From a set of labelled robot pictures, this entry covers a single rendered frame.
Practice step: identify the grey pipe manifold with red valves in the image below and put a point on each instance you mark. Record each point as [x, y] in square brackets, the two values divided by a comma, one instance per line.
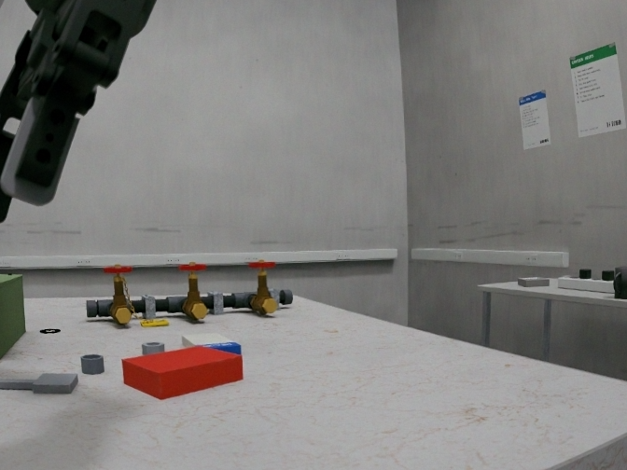
[264, 300]

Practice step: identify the grey cylinder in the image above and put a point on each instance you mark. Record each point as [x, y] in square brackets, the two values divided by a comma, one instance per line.
[91, 366]

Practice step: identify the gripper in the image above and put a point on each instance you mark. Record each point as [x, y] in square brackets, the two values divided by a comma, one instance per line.
[34, 164]

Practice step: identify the red rectangular block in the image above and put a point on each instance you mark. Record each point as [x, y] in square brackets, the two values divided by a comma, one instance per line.
[169, 374]

